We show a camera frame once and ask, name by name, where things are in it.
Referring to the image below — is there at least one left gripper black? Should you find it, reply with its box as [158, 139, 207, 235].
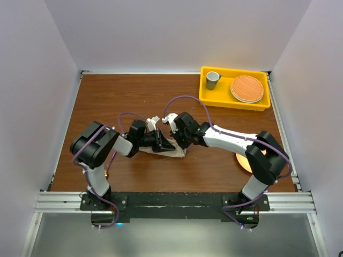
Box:
[137, 127, 175, 152]

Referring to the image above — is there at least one beige cloth napkin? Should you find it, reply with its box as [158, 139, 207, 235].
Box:
[139, 139, 187, 158]

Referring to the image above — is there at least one gold purple spoon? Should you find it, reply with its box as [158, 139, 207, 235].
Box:
[104, 152, 117, 180]

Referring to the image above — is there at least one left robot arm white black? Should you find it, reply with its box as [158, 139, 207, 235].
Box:
[70, 120, 176, 210]

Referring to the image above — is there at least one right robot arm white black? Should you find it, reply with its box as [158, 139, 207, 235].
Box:
[164, 112, 289, 210]

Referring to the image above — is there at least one yellow plastic tray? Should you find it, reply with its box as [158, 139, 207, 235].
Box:
[198, 66, 271, 111]

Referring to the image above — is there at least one golden round plate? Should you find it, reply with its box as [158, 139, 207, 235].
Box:
[235, 153, 252, 173]

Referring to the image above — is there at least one grey ceramic mug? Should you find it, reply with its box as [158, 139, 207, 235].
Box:
[206, 71, 221, 90]

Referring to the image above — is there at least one orange woven coaster plate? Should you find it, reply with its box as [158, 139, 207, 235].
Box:
[230, 75, 264, 103]

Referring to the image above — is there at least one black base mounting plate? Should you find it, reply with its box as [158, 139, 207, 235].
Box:
[79, 191, 270, 229]

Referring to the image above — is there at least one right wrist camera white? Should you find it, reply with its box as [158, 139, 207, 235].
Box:
[162, 113, 178, 134]

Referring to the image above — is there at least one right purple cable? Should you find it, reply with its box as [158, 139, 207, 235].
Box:
[162, 95, 292, 199]

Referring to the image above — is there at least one aluminium frame rail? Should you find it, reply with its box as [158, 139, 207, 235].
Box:
[22, 192, 329, 256]

